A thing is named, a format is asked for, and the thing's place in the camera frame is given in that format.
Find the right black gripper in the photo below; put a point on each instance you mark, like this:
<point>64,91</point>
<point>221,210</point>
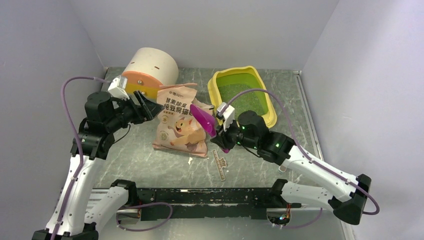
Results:
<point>222,139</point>

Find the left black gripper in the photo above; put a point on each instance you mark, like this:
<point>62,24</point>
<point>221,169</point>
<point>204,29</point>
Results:
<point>146,111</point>

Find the magenta plastic scoop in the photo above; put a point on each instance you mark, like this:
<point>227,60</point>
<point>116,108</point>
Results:
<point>206,120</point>

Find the torn bag top strip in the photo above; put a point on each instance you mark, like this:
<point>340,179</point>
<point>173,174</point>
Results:
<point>220,163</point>

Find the white orange cylindrical bin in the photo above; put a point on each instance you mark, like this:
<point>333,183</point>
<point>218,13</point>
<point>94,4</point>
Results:
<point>149,70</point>

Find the pink cat litter bag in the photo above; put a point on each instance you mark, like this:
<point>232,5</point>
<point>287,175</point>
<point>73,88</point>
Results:
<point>177,128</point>

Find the yellow green litter box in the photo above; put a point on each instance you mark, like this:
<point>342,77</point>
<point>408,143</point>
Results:
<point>225,84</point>

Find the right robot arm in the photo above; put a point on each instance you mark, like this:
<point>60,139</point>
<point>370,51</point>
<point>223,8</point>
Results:
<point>340,192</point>

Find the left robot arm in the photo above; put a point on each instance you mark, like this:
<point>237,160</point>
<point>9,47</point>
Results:
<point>72,218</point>

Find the small white grey clip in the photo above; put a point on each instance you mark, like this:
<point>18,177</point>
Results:
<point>282,169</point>

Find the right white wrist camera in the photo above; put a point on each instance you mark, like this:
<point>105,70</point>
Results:
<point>226,113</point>

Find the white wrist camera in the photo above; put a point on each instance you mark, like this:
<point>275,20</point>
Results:
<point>226,113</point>
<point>117,88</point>

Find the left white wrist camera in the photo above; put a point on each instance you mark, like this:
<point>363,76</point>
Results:
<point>117,88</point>

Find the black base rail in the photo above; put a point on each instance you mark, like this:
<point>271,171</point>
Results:
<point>198,203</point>

